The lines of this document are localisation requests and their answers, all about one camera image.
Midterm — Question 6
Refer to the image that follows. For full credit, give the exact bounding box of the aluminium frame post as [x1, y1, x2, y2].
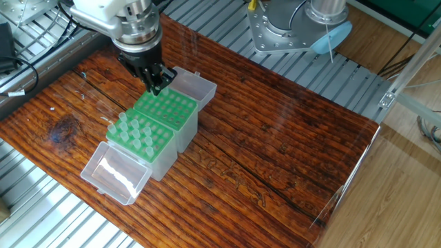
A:
[378, 34, 441, 114]

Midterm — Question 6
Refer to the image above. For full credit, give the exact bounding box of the glossy wooden table board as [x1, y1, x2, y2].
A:
[0, 14, 382, 248]

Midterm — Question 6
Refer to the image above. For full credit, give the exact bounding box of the silver robot mount plate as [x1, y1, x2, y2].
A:
[247, 6, 326, 57]

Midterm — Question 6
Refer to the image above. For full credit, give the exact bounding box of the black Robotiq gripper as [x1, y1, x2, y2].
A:
[114, 40, 178, 96]

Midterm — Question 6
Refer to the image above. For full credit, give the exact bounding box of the green rack clear tip box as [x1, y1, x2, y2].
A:
[133, 66, 220, 154]
[81, 109, 180, 206]

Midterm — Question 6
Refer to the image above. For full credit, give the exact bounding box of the perforated silver metal plate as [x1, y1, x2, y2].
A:
[0, 0, 59, 27]

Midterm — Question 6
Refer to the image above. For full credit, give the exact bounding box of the small black device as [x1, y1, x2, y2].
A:
[0, 24, 14, 61]

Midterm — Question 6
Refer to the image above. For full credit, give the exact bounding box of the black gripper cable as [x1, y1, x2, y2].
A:
[0, 54, 42, 96]
[40, 0, 114, 39]

